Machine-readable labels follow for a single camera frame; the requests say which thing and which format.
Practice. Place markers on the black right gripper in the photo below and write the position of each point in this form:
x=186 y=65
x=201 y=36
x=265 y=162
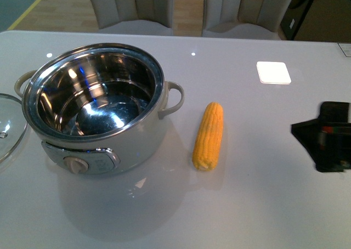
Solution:
x=327 y=137

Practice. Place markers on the yellow corn cob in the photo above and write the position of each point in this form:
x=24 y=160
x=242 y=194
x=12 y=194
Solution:
x=209 y=138

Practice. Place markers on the glass pot lid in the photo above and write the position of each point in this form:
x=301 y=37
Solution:
x=13 y=125

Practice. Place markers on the cream electric cooking pot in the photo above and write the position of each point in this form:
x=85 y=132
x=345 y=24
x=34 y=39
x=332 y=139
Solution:
x=100 y=108

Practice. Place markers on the label sticker on table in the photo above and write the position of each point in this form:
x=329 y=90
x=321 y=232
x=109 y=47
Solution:
x=345 y=48

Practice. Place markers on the right beige upholstered chair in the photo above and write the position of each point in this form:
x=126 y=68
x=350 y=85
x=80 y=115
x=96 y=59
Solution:
x=243 y=19

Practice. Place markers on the beige upholstered chair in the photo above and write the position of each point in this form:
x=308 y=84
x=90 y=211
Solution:
x=134 y=17
x=243 y=19

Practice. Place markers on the black washing machine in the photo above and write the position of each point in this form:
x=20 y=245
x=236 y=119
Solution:
x=294 y=16

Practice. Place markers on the left beige upholstered chair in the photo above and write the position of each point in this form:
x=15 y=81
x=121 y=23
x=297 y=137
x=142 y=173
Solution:
x=134 y=17

